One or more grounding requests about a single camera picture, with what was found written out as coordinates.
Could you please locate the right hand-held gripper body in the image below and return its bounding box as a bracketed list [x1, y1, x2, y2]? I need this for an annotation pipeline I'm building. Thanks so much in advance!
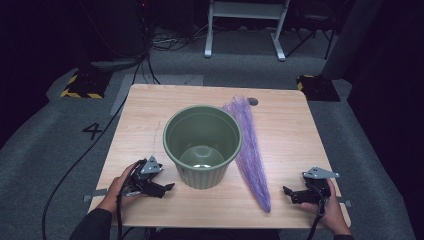
[293, 166, 341, 205]

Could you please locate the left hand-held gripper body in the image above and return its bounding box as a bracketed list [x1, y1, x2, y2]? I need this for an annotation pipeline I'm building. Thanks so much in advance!
[121, 155, 168, 198]

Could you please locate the green ribbed plastic bin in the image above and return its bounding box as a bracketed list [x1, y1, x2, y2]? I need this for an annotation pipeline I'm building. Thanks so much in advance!
[162, 105, 244, 191]

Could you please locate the purple plastic bag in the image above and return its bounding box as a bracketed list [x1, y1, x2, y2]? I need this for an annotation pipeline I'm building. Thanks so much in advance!
[222, 95, 272, 214]

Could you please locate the person's right hand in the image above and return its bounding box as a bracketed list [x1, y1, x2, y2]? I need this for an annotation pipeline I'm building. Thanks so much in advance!
[299, 178, 353, 236]

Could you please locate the person's left hand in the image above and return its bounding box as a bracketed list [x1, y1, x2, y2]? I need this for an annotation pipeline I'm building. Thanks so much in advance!
[96, 162, 142, 215]

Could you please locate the black yellow striped base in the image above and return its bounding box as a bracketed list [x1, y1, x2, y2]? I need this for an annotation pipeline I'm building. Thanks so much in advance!
[296, 74, 342, 103]
[60, 69, 113, 100]

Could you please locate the grey pillar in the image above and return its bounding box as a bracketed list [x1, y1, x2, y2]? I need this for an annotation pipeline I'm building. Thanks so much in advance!
[320, 0, 384, 81]

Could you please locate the black tripod stand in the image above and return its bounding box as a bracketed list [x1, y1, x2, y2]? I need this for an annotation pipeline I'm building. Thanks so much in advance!
[286, 0, 336, 60]

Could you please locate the right hand-held gripper cable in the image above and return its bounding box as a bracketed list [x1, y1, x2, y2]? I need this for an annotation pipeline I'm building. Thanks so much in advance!
[306, 179, 330, 240]

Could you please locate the hand-held gripper cable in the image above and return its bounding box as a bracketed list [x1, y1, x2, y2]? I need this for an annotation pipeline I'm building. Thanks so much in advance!
[306, 179, 330, 240]
[115, 159, 148, 240]

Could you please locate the grey metal table bracket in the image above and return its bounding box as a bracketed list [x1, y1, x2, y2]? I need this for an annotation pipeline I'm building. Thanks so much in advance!
[336, 196, 353, 208]
[83, 188, 109, 203]

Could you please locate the left hand-held gripper cable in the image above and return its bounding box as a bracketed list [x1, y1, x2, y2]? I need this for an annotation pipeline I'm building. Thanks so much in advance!
[115, 159, 148, 240]

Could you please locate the long black floor cable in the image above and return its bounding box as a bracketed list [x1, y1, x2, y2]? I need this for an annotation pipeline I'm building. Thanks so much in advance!
[41, 49, 151, 240]

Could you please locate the bundle of floor cables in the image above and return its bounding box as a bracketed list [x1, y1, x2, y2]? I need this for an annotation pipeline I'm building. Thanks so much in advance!
[151, 24, 214, 53]

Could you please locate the white metal stand frame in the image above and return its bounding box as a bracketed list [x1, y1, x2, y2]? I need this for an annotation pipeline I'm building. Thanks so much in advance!
[204, 0, 291, 62]

